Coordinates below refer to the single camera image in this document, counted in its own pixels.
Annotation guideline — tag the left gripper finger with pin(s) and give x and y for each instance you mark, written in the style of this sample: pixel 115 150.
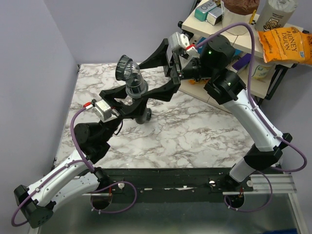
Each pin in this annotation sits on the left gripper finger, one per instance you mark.
pixel 111 94
pixel 138 107

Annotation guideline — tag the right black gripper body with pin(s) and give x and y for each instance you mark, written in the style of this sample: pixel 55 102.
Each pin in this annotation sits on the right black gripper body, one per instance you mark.
pixel 193 69

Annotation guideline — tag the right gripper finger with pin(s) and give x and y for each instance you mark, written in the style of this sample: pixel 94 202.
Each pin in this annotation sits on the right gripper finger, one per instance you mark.
pixel 163 93
pixel 157 58

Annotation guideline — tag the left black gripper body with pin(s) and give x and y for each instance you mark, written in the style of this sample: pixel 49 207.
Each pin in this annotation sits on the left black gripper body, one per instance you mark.
pixel 116 107

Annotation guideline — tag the clear plastic pipe fitting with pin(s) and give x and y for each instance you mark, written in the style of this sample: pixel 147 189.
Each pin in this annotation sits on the clear plastic pipe fitting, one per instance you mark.
pixel 129 72

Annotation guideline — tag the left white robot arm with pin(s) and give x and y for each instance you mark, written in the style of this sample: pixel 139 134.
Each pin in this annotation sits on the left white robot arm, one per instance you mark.
pixel 91 128

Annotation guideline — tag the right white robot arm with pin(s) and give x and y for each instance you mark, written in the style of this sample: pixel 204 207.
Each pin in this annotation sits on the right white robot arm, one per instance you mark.
pixel 229 90

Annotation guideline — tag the orange snack bag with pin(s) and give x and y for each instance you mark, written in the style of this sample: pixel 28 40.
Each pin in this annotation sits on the orange snack bag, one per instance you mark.
pixel 194 82

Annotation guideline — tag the purple white carton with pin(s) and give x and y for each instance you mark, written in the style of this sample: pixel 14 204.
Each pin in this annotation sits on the purple white carton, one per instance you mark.
pixel 242 62

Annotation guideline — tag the teal green box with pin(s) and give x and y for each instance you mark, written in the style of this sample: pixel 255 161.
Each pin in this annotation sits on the teal green box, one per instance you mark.
pixel 202 11

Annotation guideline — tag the silver small box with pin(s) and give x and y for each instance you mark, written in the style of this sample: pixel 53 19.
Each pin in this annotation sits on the silver small box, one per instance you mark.
pixel 214 16

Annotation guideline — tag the white round container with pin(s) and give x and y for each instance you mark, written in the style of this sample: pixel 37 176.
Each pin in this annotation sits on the white round container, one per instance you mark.
pixel 260 68

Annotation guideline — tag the white tub brown lid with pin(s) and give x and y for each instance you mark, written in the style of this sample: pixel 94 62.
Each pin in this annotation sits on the white tub brown lid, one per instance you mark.
pixel 234 11

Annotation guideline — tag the orange honey dijon chip bag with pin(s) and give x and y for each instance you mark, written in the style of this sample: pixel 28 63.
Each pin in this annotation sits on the orange honey dijon chip bag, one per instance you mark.
pixel 286 45

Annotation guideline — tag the grey cylindrical canister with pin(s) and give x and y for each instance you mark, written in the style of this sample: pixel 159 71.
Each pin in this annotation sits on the grey cylindrical canister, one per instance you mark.
pixel 275 14

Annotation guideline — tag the aluminium frame rail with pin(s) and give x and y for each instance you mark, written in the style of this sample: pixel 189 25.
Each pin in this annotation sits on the aluminium frame rail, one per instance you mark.
pixel 256 184

